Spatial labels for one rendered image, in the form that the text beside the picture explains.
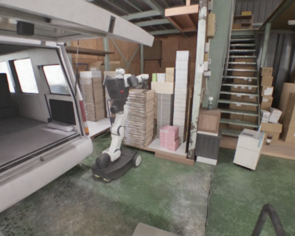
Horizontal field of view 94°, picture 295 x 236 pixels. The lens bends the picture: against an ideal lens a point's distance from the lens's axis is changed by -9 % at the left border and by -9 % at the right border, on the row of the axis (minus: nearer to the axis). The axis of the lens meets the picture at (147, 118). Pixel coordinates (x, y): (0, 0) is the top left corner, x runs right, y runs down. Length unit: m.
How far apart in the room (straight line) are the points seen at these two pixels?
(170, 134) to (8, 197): 2.20
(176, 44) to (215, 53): 3.78
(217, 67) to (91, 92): 3.00
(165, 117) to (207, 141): 0.93
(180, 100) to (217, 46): 1.20
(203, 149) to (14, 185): 2.43
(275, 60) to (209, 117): 4.13
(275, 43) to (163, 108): 4.38
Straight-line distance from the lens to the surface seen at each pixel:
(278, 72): 6.25
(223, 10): 3.35
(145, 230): 1.52
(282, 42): 6.30
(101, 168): 2.21
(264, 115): 4.04
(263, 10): 9.23
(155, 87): 2.96
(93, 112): 4.36
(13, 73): 3.67
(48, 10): 0.72
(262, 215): 1.21
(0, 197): 1.86
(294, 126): 4.19
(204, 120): 2.49
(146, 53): 6.89
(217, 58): 3.19
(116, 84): 2.07
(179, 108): 2.87
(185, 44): 6.72
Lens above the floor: 1.45
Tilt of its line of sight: 17 degrees down
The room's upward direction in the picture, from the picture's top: straight up
